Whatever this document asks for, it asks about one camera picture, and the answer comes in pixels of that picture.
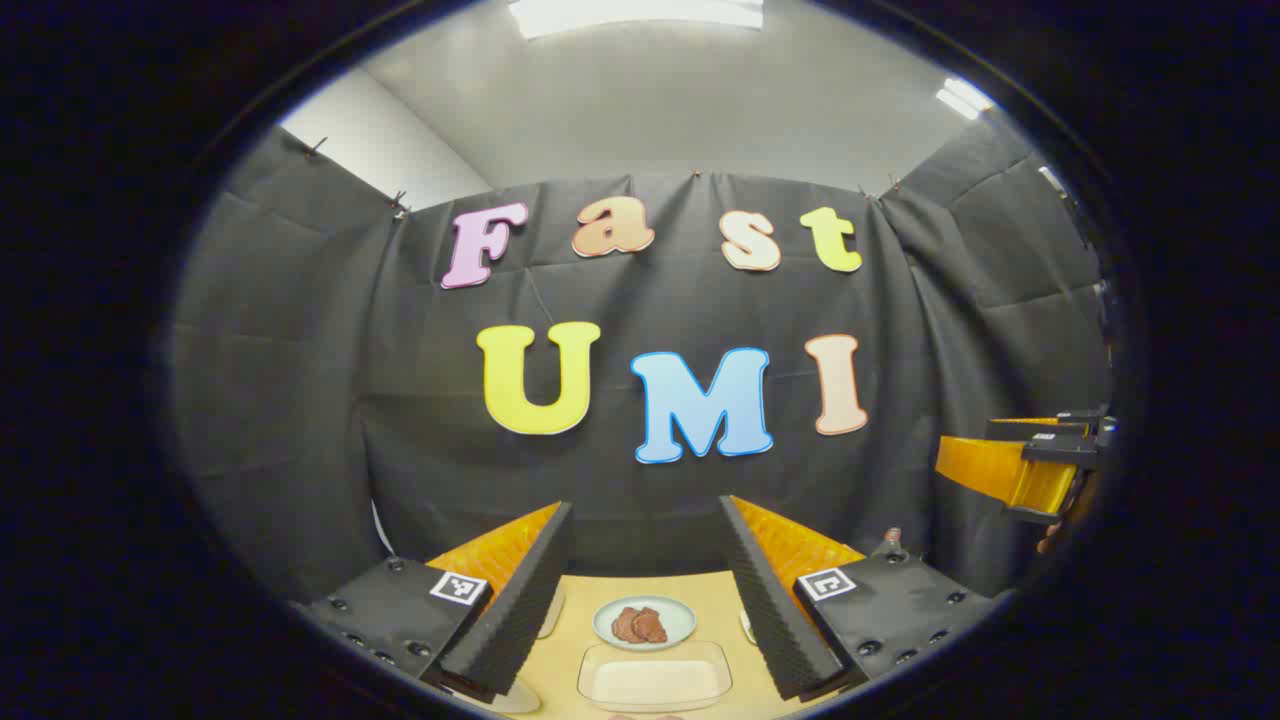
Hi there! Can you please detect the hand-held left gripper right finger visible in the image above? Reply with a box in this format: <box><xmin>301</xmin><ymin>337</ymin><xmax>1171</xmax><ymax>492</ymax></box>
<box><xmin>718</xmin><ymin>494</ymin><xmax>1003</xmax><ymax>702</ymax></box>

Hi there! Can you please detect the black backdrop cloth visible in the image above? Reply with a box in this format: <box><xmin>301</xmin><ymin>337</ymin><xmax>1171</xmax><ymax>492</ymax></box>
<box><xmin>170</xmin><ymin>120</ymin><xmax>1116</xmax><ymax>603</ymax></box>

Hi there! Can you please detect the small ceiling light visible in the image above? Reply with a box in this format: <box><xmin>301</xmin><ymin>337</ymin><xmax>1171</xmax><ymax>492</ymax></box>
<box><xmin>935</xmin><ymin>77</ymin><xmax>997</xmax><ymax>122</ymax></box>

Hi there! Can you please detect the large ceiling light panel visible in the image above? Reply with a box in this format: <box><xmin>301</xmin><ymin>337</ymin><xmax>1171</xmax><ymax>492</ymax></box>
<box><xmin>508</xmin><ymin>0</ymin><xmax>767</xmax><ymax>40</ymax></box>

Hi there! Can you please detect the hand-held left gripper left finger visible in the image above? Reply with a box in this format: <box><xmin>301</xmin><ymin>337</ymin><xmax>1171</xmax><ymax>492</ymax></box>
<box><xmin>290</xmin><ymin>501</ymin><xmax>576</xmax><ymax>704</ymax></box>

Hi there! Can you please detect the clear glass rectangular dish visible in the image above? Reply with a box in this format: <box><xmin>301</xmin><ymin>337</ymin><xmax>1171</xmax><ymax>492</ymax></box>
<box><xmin>577</xmin><ymin>640</ymin><xmax>734</xmax><ymax>714</ymax></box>

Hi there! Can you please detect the pale green plate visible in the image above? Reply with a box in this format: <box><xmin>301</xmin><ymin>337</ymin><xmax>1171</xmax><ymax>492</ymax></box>
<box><xmin>593</xmin><ymin>597</ymin><xmax>698</xmax><ymax>653</ymax></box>

